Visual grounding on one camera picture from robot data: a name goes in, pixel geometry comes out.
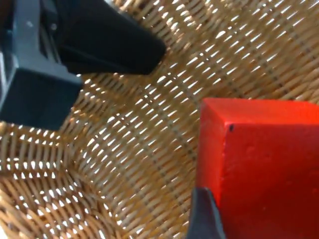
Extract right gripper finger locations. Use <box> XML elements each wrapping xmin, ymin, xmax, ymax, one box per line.
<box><xmin>187</xmin><ymin>186</ymin><xmax>226</xmax><ymax>239</ymax></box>

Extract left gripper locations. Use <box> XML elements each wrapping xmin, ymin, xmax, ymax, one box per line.
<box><xmin>0</xmin><ymin>0</ymin><xmax>83</xmax><ymax>132</ymax></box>

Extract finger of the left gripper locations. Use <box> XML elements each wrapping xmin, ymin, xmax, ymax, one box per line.
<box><xmin>56</xmin><ymin>0</ymin><xmax>167</xmax><ymax>75</ymax></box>

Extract red cube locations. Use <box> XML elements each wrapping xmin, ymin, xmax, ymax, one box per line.
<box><xmin>196</xmin><ymin>97</ymin><xmax>319</xmax><ymax>239</ymax></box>

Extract brown wicker basket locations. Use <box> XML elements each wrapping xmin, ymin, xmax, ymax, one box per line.
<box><xmin>0</xmin><ymin>0</ymin><xmax>319</xmax><ymax>239</ymax></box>

